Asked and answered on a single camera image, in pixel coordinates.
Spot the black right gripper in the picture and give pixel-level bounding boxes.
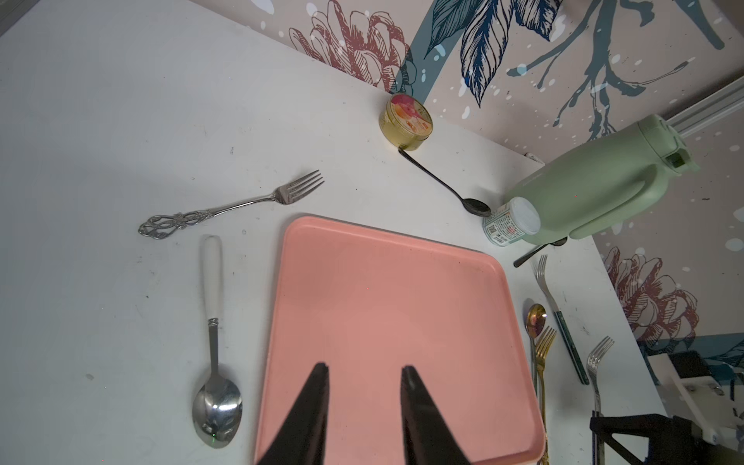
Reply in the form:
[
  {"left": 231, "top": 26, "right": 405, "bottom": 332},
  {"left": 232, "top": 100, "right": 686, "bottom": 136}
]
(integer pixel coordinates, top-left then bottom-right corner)
[{"left": 590, "top": 412, "right": 743, "bottom": 465}]

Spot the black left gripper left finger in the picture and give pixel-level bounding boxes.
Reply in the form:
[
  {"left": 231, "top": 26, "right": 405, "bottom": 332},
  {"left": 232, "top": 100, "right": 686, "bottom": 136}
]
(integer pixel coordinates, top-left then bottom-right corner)
[{"left": 258, "top": 362, "right": 331, "bottom": 465}]

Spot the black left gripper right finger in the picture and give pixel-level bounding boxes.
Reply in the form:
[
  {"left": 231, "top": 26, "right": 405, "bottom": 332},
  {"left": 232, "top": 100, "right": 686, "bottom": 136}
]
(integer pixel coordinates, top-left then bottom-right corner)
[{"left": 400, "top": 365, "right": 470, "bottom": 465}]

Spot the patterned handle steel fork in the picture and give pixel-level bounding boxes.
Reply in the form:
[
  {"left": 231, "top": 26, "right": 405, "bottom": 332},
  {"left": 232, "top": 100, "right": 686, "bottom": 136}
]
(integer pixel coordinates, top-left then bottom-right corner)
[{"left": 587, "top": 336, "right": 614, "bottom": 465}]

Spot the white handled steel spoon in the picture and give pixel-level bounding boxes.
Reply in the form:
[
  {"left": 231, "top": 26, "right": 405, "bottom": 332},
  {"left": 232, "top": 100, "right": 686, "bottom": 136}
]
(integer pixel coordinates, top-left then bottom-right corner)
[{"left": 192, "top": 236, "right": 243, "bottom": 449}]

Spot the pink plastic tray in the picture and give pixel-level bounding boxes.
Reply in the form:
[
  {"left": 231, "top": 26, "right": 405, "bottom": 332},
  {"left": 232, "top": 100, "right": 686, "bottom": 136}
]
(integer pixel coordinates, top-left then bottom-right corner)
[{"left": 256, "top": 216, "right": 546, "bottom": 464}]

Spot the gold fork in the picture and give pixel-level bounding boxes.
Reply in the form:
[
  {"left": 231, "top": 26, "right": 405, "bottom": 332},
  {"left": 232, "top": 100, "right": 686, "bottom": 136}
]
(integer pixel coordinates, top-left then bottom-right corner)
[{"left": 535, "top": 327, "right": 557, "bottom": 464}]

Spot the gold spoon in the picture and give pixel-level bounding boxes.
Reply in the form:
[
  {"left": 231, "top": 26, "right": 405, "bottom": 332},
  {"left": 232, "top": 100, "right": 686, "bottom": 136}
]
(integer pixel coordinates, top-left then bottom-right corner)
[{"left": 525, "top": 303, "right": 546, "bottom": 399}]

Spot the black spoon near tin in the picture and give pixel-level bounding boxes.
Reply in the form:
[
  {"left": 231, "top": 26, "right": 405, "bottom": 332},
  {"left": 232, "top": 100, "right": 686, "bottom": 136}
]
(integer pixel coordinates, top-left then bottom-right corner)
[{"left": 398, "top": 148, "right": 491, "bottom": 218}]

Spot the ornate silver fork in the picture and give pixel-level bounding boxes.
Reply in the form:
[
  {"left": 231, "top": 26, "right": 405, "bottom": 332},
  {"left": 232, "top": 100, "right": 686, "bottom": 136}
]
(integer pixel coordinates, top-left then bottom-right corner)
[{"left": 138, "top": 170, "right": 325, "bottom": 240}]

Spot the green thermos jug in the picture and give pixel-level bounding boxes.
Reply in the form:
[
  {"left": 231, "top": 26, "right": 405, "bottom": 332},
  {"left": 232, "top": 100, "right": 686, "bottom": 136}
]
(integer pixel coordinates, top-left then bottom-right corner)
[{"left": 507, "top": 114, "right": 699, "bottom": 245}]

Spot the round gold tin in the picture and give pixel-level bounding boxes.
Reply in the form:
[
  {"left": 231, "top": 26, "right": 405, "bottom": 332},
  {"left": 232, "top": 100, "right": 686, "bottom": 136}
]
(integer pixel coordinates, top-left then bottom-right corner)
[{"left": 379, "top": 93, "right": 433, "bottom": 151}]

